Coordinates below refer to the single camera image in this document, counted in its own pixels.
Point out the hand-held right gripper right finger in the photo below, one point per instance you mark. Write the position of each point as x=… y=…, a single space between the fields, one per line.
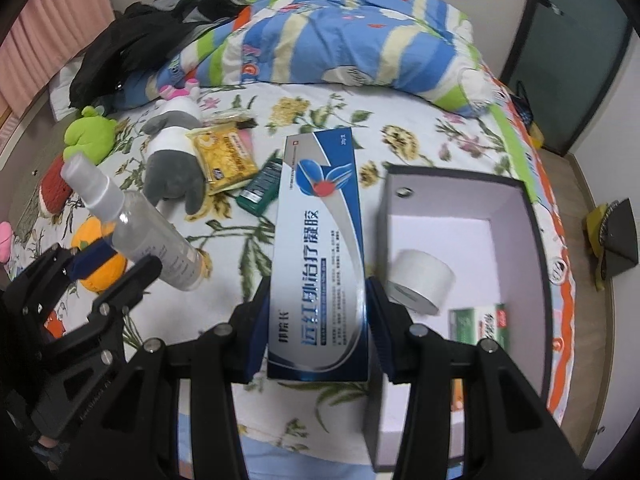
x=378 y=322

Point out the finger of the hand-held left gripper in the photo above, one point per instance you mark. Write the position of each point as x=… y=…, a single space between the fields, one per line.
x=132 y=285
x=90 y=260

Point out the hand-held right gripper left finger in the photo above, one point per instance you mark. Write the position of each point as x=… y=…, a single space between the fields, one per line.
x=256 y=332

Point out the orange fruit plush toy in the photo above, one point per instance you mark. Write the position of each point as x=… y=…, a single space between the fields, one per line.
x=105 y=275

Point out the clear spray bottle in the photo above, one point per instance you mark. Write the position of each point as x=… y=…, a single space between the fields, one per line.
x=145 y=235

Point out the blue white medicine box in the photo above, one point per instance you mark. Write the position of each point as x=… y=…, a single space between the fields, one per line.
x=320 y=240

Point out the dark grey storage box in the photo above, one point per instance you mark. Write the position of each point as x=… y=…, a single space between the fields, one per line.
x=520 y=270

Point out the white tape roll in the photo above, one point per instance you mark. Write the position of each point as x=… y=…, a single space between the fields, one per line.
x=422 y=280

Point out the red watermelon plush toy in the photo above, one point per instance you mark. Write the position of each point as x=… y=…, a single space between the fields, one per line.
x=55 y=187

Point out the green white medicine box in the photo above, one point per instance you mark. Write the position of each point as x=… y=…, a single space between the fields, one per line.
x=477 y=325

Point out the green frog plush toy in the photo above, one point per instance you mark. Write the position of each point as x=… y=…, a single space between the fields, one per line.
x=90 y=132

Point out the grey white plush toy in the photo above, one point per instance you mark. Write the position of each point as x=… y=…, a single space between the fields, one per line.
x=172 y=160

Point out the dark green small box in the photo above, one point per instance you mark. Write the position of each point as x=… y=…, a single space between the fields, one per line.
x=260 y=187

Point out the yellow snack packet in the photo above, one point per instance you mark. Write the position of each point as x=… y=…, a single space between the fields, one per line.
x=225 y=157

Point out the white pillow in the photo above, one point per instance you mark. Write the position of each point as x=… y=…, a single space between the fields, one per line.
x=65 y=90

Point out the pink white plush toy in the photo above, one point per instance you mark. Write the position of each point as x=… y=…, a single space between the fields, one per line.
x=177 y=92

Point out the floral bed sheet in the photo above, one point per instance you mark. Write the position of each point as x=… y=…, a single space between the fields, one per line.
x=320 y=110

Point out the black jacket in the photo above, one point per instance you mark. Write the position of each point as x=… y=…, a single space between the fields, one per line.
x=130 y=40

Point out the yellow floor toy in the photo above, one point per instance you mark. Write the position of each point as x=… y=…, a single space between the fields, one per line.
x=595 y=225

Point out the pink curtain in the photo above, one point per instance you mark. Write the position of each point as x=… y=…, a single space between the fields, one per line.
x=45 y=25

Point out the black triangular stand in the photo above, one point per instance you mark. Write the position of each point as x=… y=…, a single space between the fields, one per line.
x=622 y=240

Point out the blue striped printed quilt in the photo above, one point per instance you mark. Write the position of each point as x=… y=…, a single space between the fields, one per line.
x=340 y=35

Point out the dark glass door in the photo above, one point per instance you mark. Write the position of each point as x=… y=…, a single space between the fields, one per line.
x=570 y=55

